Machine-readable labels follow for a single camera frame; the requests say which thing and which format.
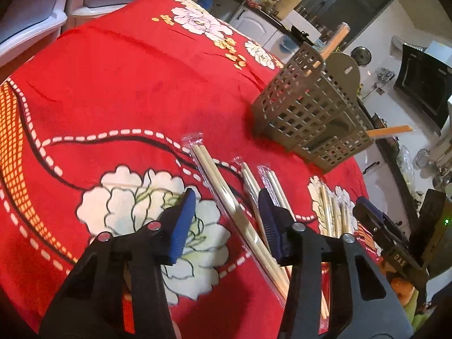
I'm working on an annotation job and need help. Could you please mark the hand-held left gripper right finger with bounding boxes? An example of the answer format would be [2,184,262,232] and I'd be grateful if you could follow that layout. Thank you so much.
[258,189,414,339]

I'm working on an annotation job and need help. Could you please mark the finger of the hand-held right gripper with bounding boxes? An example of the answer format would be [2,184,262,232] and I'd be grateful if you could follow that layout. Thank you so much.
[352,197,412,253]

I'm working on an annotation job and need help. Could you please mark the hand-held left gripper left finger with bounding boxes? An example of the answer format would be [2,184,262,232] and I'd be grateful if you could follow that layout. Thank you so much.
[39,188,197,339]

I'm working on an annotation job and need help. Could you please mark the bamboo chopsticks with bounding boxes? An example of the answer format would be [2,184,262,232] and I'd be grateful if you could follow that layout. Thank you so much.
[231,157,283,255]
[319,182,337,238]
[257,165,296,221]
[182,133,291,306]
[335,191,354,236]

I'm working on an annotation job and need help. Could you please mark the orange-tinted chopsticks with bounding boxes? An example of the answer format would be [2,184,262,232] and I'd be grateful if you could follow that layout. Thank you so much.
[305,23,351,77]
[365,123,414,138]

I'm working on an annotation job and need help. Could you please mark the olive perforated utensil holder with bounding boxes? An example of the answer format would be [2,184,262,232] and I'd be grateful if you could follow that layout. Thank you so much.
[250,42,375,174]

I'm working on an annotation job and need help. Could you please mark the orange fruit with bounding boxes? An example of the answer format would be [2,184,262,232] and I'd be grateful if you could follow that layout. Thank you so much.
[388,277,417,306]

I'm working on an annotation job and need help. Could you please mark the black range hood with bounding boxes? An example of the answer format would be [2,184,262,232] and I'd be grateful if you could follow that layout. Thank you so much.
[393,42,452,136]

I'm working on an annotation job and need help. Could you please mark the red floral blanket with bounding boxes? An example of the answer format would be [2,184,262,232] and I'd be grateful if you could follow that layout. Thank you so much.
[0,0,386,336]

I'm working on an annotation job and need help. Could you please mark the hanging dark pot lid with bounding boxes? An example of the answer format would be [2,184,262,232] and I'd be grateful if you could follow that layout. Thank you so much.
[351,46,371,66]

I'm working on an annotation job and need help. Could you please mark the blue hanging bin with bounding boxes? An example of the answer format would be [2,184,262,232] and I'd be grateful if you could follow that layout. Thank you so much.
[280,35,299,53]

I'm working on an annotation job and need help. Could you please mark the wooden cutting board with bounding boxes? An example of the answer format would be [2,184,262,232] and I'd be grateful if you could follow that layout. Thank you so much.
[271,0,304,21]

